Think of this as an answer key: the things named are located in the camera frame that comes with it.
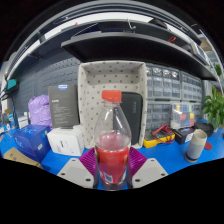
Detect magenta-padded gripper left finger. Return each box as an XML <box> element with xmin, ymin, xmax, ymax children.
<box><xmin>57</xmin><ymin>147</ymin><xmax>100</xmax><ymax>190</ymax></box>

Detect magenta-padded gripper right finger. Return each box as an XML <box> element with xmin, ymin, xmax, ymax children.
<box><xmin>127</xmin><ymin>146</ymin><xmax>169</xmax><ymax>190</ymax></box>

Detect clear red-capped drink bottle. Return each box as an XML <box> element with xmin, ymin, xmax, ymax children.
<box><xmin>93</xmin><ymin>89</ymin><xmax>132</xmax><ymax>192</ymax></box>

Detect yellow multimeter with red leads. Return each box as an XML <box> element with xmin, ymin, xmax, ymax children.
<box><xmin>143</xmin><ymin>124</ymin><xmax>175</xmax><ymax>149</ymax></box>

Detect white cardboard box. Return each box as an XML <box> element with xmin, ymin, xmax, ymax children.
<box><xmin>46</xmin><ymin>124</ymin><xmax>85</xmax><ymax>157</ymax></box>

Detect black box with white label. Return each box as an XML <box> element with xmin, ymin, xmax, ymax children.
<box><xmin>173</xmin><ymin>126</ymin><xmax>196</xmax><ymax>145</ymax></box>

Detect grey-white ceramic cup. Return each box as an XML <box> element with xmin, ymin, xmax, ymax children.
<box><xmin>184</xmin><ymin>129</ymin><xmax>208</xmax><ymax>164</ymax></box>

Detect blue cardboard box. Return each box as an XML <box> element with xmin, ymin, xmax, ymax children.
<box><xmin>13</xmin><ymin>124</ymin><xmax>52</xmax><ymax>163</ymax></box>

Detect black zippered pouch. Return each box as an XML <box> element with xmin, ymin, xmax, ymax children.
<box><xmin>120</xmin><ymin>92</ymin><xmax>144</xmax><ymax>146</ymax></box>

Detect grey small-parts drawer cabinet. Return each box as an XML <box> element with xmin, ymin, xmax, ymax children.
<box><xmin>146</xmin><ymin>99</ymin><xmax>174</xmax><ymax>131</ymax></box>
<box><xmin>145</xmin><ymin>63</ymin><xmax>182</xmax><ymax>101</ymax></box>
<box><xmin>193</xmin><ymin>102</ymin><xmax>203</xmax><ymax>121</ymax></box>
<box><xmin>180</xmin><ymin>71</ymin><xmax>203</xmax><ymax>103</ymax></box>

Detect clear organizer box, coloured parts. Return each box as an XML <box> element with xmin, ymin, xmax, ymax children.
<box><xmin>170</xmin><ymin>102</ymin><xmax>196</xmax><ymax>130</ymax></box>

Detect dark grey flat box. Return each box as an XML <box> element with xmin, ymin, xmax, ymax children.
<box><xmin>48</xmin><ymin>83</ymin><xmax>80</xmax><ymax>129</ymax></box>

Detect purple plastic bag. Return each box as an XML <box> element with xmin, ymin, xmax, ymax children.
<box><xmin>27</xmin><ymin>94</ymin><xmax>53</xmax><ymax>129</ymax></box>

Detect black flat case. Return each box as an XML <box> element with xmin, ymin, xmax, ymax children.
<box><xmin>194</xmin><ymin>121</ymin><xmax>215</xmax><ymax>138</ymax></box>

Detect small white box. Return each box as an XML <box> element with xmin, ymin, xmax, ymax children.
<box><xmin>17</xmin><ymin>114</ymin><xmax>30</xmax><ymax>129</ymax></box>

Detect green potted plant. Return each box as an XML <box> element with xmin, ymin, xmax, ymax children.
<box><xmin>201</xmin><ymin>86</ymin><xmax>224</xmax><ymax>130</ymax></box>

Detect white dotted storage tray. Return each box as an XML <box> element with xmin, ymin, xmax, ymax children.
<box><xmin>77</xmin><ymin>60</ymin><xmax>148</xmax><ymax>149</ymax></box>

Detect teal-screened device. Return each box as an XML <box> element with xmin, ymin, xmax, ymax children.
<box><xmin>5</xmin><ymin>78</ymin><xmax>19</xmax><ymax>93</ymax></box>

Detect black shelf unit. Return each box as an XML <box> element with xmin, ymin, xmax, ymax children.
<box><xmin>6</xmin><ymin>3</ymin><xmax>218</xmax><ymax>81</ymax></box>

